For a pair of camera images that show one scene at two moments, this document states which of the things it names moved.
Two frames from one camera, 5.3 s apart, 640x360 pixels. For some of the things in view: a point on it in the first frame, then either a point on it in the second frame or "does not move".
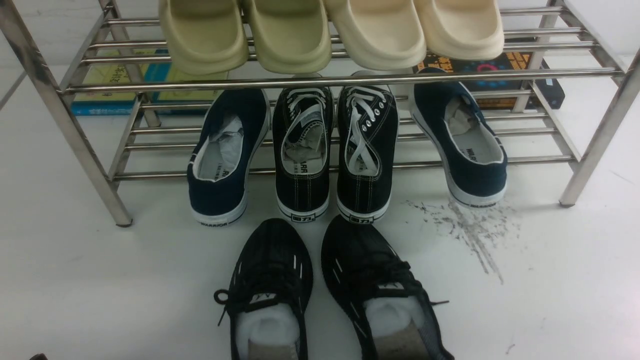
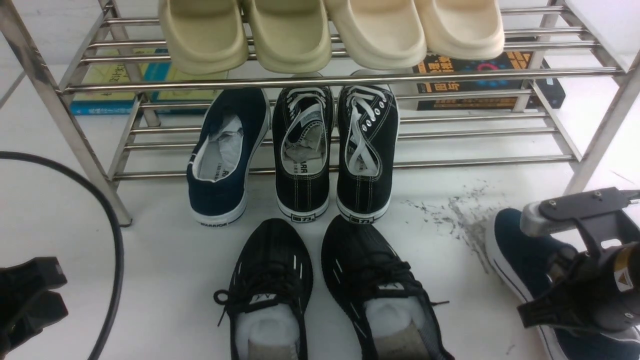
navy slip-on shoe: [234, 128] does not move
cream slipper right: [462, 29] does not move
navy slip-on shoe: [473, 159] -> [529, 264]
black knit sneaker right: [382, 294] does not move
